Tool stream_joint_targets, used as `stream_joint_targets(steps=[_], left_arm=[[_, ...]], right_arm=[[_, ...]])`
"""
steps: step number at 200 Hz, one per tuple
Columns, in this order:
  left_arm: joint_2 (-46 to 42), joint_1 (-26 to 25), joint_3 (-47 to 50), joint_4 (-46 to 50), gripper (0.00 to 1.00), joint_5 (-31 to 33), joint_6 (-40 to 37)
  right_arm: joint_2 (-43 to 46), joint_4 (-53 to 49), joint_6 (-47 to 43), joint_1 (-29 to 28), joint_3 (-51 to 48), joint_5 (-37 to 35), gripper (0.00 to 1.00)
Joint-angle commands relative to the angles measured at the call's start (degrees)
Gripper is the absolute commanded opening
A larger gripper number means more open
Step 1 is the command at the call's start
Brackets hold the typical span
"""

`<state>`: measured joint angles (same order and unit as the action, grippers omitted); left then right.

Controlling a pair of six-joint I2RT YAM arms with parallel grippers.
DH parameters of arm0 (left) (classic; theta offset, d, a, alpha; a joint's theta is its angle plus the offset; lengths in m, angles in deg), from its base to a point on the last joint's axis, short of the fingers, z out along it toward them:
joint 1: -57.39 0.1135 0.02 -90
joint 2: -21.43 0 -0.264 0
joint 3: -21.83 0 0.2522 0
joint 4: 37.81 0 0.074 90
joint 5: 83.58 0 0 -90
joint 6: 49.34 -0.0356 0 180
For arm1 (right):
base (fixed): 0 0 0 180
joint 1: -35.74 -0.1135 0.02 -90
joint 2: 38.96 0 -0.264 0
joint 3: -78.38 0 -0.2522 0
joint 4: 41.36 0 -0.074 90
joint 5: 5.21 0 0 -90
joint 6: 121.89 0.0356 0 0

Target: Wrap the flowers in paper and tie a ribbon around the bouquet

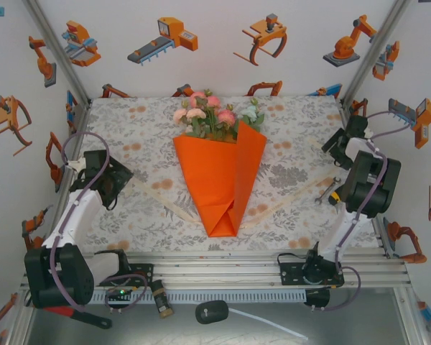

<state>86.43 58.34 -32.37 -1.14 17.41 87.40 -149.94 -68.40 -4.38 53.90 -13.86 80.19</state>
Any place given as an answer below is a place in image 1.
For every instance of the cream ribbon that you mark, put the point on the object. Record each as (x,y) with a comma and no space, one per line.
(165,201)

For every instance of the peach fake flower stem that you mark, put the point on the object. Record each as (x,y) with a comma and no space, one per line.
(181,115)

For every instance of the mint fake flower stem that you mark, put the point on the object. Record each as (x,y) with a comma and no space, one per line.
(249,112)

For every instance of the orange wrapping paper sheet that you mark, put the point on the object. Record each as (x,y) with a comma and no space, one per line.
(208,179)

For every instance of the pink fake flower stem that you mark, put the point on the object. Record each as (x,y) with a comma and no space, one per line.
(226,116)
(197,98)

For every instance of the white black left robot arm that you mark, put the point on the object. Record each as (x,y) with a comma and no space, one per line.
(75,215)

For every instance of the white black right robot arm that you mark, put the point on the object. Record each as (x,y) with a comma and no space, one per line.
(373,187)

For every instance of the floral table cloth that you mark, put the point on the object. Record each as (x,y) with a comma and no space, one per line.
(147,151)

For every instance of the silver open-end spanner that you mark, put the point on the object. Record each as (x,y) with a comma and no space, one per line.
(327,192)

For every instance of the yellow black screwdriver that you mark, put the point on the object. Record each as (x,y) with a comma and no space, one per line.
(334,197)

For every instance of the small circuit board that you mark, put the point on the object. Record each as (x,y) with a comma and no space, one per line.
(120,293)

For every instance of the small brown bottle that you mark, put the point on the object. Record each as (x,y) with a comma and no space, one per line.
(162,298)

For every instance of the red pipe wrench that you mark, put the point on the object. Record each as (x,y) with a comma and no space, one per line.
(93,320)

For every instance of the black computer mouse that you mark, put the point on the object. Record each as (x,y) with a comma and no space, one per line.
(212,312)

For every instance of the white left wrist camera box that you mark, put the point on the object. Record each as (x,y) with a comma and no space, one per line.
(77,166)

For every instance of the aluminium side rail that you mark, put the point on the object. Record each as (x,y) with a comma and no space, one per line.
(78,129)
(380,233)

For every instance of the slanted aluminium frame post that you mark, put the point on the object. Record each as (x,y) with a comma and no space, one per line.
(59,54)
(373,54)

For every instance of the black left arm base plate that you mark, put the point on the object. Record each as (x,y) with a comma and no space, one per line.
(143,275)

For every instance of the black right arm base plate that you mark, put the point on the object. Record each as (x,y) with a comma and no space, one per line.
(289,275)

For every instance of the aluminium table rail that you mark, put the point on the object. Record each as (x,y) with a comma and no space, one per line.
(215,269)

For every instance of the aluminium frame leg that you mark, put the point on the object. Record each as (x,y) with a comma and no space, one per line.
(21,325)
(409,316)

